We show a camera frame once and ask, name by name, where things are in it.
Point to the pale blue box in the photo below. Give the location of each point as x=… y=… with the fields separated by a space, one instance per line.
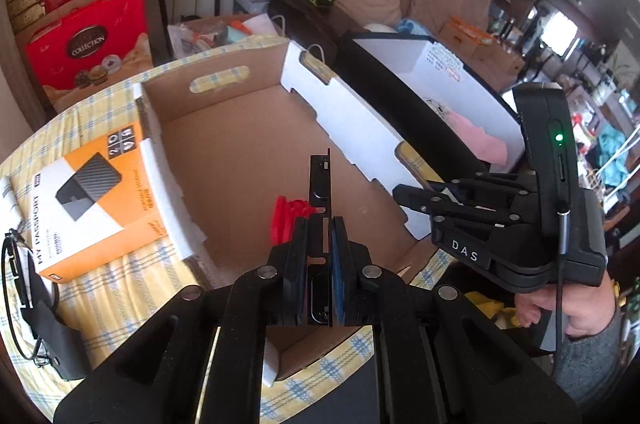
x=250 y=2

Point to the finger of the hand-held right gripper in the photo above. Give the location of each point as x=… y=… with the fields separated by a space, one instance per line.
x=480 y=186
x=475 y=219

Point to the person's right forearm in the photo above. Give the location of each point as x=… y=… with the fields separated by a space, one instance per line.
x=585 y=364

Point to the person's right hand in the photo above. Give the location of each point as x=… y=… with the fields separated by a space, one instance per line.
x=585 y=309

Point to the orange white hard drive box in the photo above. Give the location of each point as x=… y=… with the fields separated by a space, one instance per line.
x=100 y=224

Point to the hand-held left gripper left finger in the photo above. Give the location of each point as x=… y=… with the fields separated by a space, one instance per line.
x=300 y=264

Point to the orange cardboard box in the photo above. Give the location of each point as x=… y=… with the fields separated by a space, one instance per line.
x=480 y=49

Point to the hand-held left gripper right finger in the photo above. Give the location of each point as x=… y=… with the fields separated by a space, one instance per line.
x=339 y=269

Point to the black pouch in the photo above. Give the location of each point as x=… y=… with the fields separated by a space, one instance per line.
x=60 y=339

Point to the pink cloth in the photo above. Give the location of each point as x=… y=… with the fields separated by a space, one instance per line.
x=480 y=139

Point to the teal cloth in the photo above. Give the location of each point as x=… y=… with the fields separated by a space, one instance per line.
x=612 y=144

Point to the yellow checked tablecloth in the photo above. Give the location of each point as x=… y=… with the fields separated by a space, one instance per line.
x=125 y=299

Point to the black white carton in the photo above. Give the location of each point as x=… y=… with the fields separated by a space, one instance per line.
x=410 y=64

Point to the red plastic part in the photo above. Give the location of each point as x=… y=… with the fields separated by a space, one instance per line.
x=285 y=219

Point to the black plastic tray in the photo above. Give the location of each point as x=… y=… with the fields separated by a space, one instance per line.
x=320 y=184

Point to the yellow cloth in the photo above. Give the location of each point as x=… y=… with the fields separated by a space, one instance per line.
x=487 y=306

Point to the clear plastic bag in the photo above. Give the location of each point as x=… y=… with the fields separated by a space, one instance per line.
x=205 y=37

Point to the stack of tan boxes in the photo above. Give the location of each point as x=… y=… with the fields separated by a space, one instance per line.
x=25 y=2

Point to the light blue cloth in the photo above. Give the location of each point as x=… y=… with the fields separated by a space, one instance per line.
x=411 y=27

